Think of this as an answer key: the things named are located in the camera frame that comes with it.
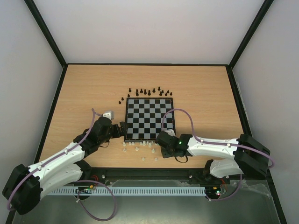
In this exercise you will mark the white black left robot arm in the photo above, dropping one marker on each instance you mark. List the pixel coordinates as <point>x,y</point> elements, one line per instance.
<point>26,186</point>

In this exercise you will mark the black frame post right rear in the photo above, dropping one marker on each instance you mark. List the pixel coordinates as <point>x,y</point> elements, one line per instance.
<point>250,32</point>

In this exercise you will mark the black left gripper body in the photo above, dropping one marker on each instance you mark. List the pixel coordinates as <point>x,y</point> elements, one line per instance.
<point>116,134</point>

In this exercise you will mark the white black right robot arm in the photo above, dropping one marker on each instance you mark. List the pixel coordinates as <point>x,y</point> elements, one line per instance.
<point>241,156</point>

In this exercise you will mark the black frame post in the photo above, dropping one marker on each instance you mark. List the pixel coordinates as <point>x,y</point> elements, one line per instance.
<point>45,30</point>
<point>250,32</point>

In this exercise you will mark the black chess piece row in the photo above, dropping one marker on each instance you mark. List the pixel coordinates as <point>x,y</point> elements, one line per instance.
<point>138,92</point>

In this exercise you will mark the black frame post left rear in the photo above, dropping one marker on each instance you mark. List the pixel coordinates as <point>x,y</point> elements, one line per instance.
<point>45,30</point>

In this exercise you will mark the white slotted cable duct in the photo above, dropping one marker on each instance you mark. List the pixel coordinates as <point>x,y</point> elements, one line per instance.
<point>130,191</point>

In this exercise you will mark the black white chessboard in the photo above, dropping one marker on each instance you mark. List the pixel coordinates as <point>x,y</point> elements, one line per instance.
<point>144,118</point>

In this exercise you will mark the black front frame rail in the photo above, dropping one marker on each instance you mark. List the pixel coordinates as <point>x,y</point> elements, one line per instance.
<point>191,175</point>

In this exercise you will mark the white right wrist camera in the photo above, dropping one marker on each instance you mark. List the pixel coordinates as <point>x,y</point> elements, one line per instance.
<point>171,132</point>

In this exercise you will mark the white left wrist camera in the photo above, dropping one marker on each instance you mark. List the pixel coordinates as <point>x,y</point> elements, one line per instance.
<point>109,115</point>

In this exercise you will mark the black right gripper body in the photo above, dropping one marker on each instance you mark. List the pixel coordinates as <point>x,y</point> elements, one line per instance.
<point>167,152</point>

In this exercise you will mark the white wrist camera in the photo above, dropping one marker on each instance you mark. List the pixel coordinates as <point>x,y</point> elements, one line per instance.
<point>171,132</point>
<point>109,115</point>

